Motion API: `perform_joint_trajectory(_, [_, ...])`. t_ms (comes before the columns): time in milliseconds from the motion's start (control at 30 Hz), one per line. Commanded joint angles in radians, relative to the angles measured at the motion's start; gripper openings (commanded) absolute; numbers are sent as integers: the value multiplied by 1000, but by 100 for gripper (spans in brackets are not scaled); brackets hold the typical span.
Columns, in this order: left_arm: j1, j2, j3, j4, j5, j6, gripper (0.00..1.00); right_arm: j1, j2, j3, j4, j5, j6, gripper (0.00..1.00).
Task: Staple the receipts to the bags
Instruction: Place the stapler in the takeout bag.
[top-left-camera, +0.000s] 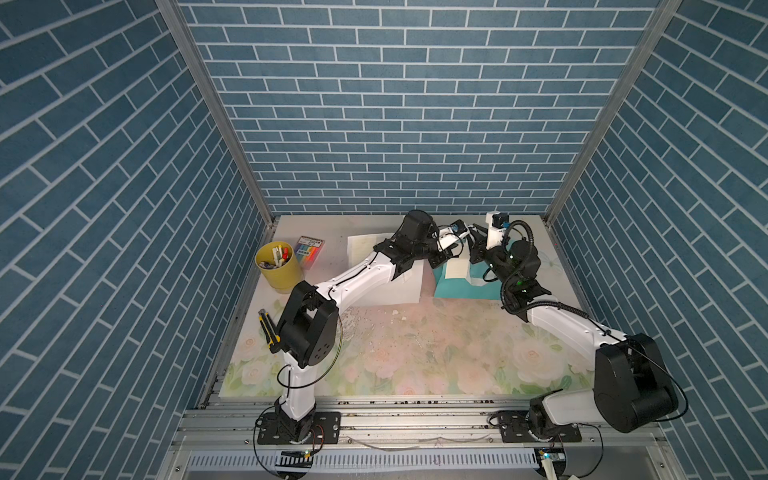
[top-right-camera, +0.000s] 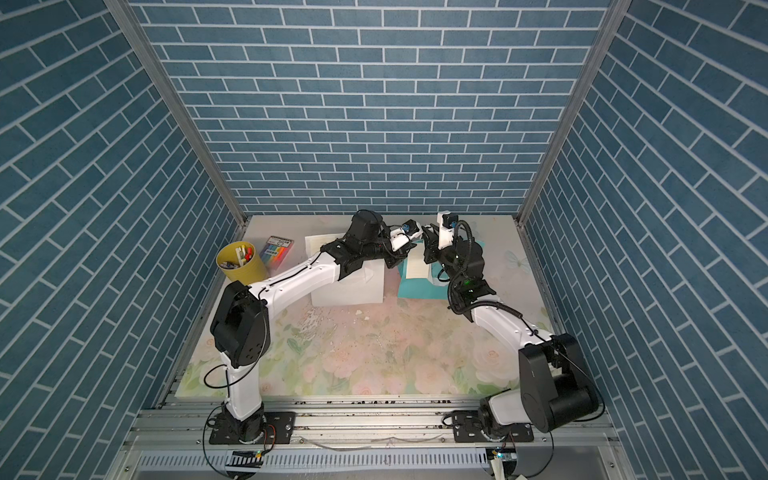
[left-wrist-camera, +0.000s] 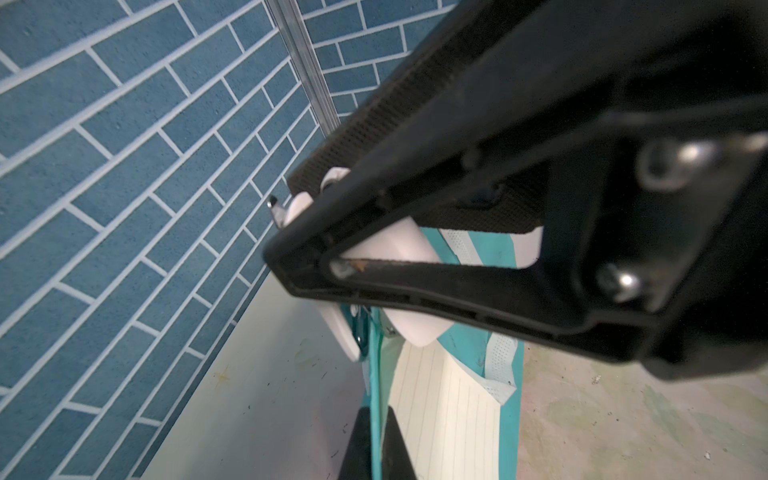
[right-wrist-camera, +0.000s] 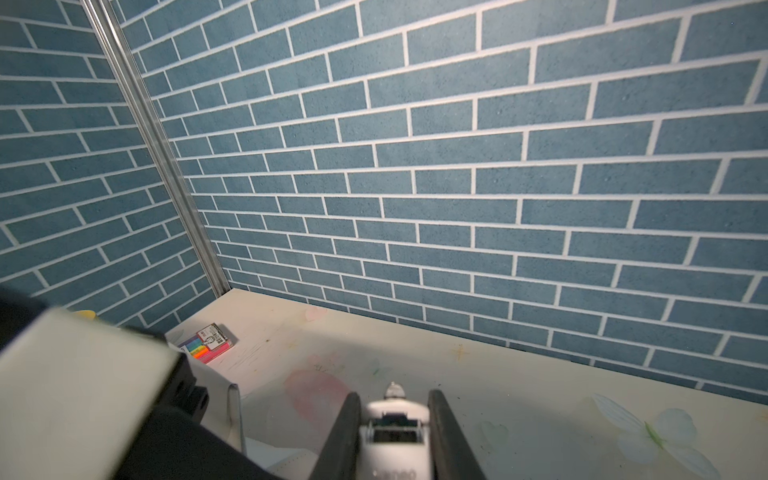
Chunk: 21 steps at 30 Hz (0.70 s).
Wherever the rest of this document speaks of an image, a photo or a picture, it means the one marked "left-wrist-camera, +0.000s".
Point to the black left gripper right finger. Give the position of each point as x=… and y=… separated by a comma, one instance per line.
x=395, y=461

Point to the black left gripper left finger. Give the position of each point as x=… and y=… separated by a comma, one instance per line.
x=356, y=464

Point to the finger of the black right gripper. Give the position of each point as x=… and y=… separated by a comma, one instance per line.
x=633, y=132

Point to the teal paper bag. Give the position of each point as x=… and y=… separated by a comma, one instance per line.
x=494, y=360

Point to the small grey stapler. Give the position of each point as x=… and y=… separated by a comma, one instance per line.
x=398, y=249

